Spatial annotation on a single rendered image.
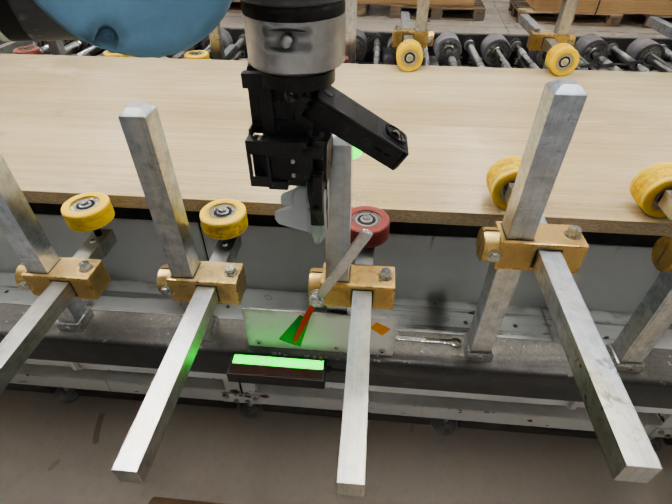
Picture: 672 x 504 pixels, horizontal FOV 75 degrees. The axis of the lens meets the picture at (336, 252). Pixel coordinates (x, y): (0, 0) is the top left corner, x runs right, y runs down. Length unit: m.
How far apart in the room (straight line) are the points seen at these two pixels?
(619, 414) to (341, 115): 0.39
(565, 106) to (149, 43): 0.44
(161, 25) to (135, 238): 0.84
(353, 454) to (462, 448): 1.03
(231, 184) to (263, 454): 0.91
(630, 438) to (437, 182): 0.54
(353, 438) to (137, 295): 0.70
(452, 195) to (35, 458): 1.45
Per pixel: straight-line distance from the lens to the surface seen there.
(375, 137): 0.45
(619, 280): 1.08
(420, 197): 0.82
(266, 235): 0.92
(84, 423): 1.73
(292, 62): 0.40
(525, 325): 1.02
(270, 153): 0.45
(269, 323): 0.76
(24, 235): 0.82
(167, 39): 0.23
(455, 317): 0.99
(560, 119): 0.56
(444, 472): 1.49
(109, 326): 0.94
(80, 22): 0.22
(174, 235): 0.69
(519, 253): 0.65
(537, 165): 0.58
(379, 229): 0.72
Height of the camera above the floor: 1.34
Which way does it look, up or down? 40 degrees down
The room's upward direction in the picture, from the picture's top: straight up
